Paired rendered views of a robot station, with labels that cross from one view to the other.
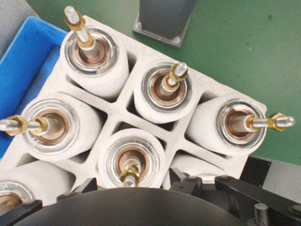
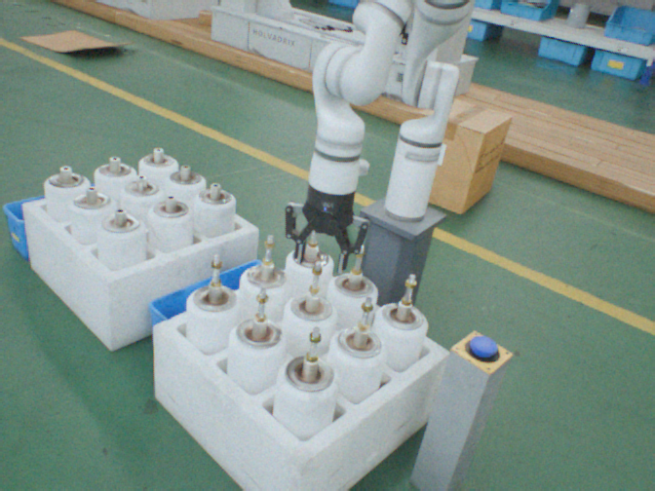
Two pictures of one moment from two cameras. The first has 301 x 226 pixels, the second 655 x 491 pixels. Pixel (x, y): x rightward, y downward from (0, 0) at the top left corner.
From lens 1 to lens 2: 95 cm
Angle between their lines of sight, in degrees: 56
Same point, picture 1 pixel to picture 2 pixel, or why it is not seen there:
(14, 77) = not seen: hidden behind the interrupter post
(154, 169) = (326, 314)
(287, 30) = (539, 371)
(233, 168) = (400, 378)
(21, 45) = (236, 275)
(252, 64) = not seen: hidden behind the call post
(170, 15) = (381, 292)
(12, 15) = (243, 255)
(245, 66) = not seen: hidden behind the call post
